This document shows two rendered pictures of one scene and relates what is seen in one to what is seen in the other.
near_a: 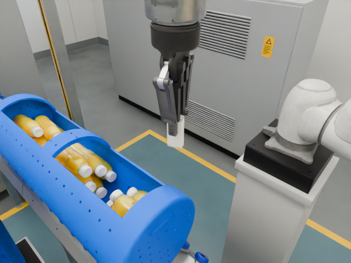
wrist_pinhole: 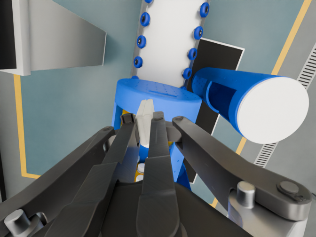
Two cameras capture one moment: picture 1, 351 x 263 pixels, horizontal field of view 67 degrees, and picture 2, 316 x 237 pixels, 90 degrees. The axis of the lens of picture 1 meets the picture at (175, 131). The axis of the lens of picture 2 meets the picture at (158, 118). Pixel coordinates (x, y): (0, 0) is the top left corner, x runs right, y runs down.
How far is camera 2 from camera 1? 0.40 m
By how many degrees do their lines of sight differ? 48
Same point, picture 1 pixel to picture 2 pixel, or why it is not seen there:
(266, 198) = (40, 34)
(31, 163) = not seen: hidden behind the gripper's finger
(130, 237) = (190, 106)
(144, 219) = (176, 105)
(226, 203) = (45, 82)
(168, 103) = (217, 147)
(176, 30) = not seen: outside the picture
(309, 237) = not seen: hidden behind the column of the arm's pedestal
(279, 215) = (48, 18)
